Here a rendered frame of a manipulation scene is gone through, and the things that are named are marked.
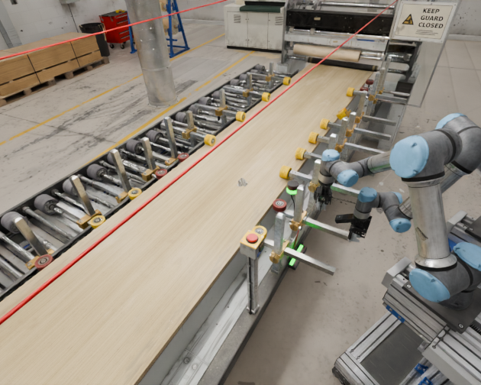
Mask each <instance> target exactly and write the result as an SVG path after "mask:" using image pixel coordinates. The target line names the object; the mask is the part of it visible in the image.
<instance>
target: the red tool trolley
mask: <svg viewBox="0 0 481 385"><path fill-rule="evenodd" d="M99 17H100V20H101V23H103V24H104V25H105V27H104V31H105V30H110V29H113V28H118V27H121V26H125V25H128V13H127V11H125V12H122V13H116V11H113V12H109V13H107V14H103V15H99ZM105 36H106V40H107V43H110V48H111V49H113V48H114V47H115V46H114V45H113V44H112V43H117V44H120V45H121V49H124V45H123V43H124V44H125V43H126V41H127V40H130V34H129V27H123V28H120V29H117V30H113V31H108V32H107V33H106V32H105Z"/></svg>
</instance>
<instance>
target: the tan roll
mask: <svg viewBox="0 0 481 385"><path fill-rule="evenodd" d="M335 49H336V47H323V46H316V45H309V44H295V45H294V47H287V50H293V53H294V54H298V55H305V56H311V57H322V58H325V57H326V56H327V55H328V54H330V53H331V52H332V51H334V50H335ZM360 52H361V50H351V49H344V48H339V49H337V50H336V51H335V52H333V53H332V55H330V56H329V57H328V59H335V60H346V61H353V62H359V61H360V58H363V59H369V60H381V61H383V57H373V56H366V55H360Z"/></svg>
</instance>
